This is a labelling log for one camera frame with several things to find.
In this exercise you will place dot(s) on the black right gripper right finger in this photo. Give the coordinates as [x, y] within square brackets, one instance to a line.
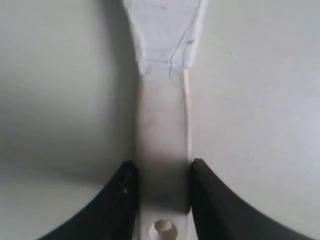
[219, 214]

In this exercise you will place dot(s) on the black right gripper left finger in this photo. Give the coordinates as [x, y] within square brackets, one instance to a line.
[110, 215]

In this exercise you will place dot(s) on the wooden paint brush white bristles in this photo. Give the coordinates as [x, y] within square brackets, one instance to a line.
[165, 35]

